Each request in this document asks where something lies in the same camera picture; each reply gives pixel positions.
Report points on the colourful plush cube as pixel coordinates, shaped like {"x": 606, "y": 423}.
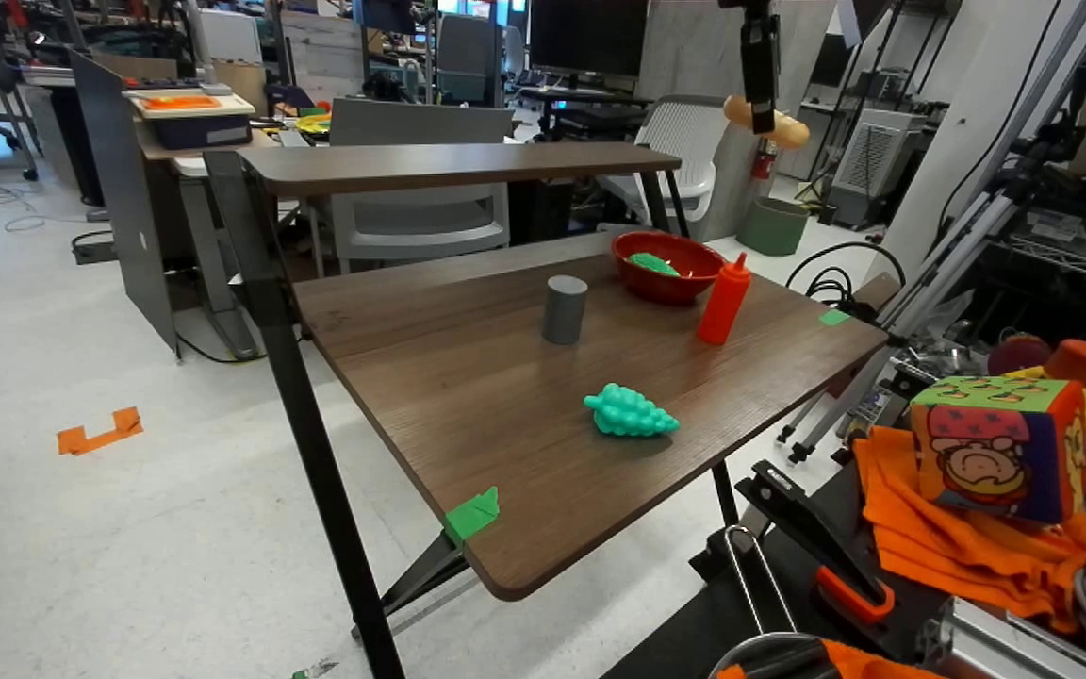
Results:
{"x": 1013, "y": 447}

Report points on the orange cloth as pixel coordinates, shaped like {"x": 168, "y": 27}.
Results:
{"x": 973, "y": 558}

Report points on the yellow toy bread roll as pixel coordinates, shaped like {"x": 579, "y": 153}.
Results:
{"x": 768, "y": 123}

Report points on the dark grey side table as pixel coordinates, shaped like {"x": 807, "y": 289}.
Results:
{"x": 758, "y": 609}

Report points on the green toy in bowl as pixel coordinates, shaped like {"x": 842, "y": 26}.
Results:
{"x": 650, "y": 262}

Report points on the green tape strip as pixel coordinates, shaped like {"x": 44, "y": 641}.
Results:
{"x": 832, "y": 319}

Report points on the teal toy grapes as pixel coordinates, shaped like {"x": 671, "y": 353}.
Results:
{"x": 627, "y": 413}

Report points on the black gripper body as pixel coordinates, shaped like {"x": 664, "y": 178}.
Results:
{"x": 757, "y": 52}

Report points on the black orange clamp tool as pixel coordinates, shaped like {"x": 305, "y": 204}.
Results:
{"x": 842, "y": 575}

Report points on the orange tape mark on floor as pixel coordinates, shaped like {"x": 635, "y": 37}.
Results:
{"x": 82, "y": 439}

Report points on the green tape corner piece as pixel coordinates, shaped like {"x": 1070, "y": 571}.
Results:
{"x": 473, "y": 514}

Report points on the red ketchup bottle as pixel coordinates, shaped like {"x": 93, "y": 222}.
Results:
{"x": 724, "y": 300}

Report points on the dark wooden table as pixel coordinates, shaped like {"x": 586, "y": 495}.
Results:
{"x": 449, "y": 366}

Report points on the red plastic bowl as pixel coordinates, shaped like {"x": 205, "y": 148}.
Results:
{"x": 690, "y": 260}

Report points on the grey cylinder cup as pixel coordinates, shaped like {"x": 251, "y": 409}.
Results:
{"x": 564, "y": 307}

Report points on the grey office chair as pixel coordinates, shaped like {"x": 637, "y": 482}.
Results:
{"x": 416, "y": 218}

